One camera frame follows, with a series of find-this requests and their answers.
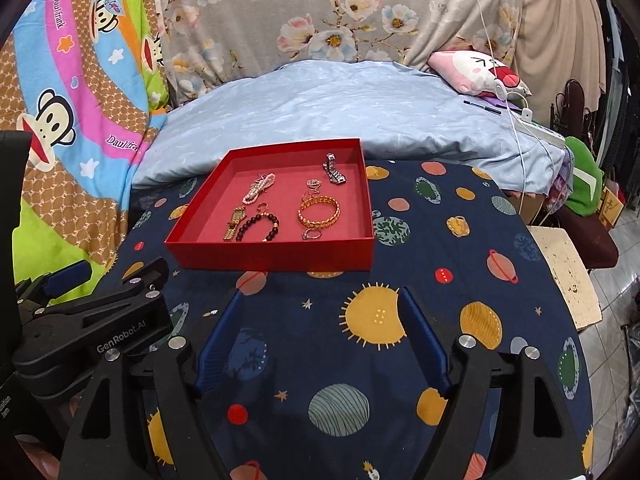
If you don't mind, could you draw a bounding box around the green cloth item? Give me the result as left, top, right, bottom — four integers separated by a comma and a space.
565, 136, 603, 217

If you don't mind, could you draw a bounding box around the red cardboard tray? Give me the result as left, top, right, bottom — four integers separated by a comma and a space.
165, 139, 374, 272

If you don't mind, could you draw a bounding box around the silver link bracelet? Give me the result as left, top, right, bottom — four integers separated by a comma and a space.
322, 152, 348, 187

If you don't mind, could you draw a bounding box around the white charging cable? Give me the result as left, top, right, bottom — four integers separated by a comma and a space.
462, 0, 557, 221

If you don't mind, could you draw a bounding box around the light blue pillow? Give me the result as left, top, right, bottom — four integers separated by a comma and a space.
132, 61, 568, 194

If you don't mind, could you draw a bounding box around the gold cuff bangle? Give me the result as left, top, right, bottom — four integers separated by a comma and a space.
297, 195, 341, 230

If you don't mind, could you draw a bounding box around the grey floral pillow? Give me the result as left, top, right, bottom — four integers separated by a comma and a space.
155, 0, 523, 104

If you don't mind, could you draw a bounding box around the colourful monkey cartoon blanket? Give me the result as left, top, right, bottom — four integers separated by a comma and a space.
1, 0, 168, 298

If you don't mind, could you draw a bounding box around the beige curtain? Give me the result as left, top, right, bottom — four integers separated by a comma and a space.
514, 0, 606, 126

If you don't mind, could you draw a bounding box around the silver chain with bow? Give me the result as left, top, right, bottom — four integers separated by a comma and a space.
301, 176, 324, 203

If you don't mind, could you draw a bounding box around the navy planet print cloth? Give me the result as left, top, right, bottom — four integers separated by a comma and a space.
103, 161, 592, 479

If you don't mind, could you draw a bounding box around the dark bead bracelet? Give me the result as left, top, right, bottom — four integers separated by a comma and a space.
234, 212, 281, 243

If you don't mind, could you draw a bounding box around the gold watch band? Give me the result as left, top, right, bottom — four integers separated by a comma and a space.
224, 206, 246, 242

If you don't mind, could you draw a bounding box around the dark red stool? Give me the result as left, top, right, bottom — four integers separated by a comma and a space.
555, 205, 620, 271

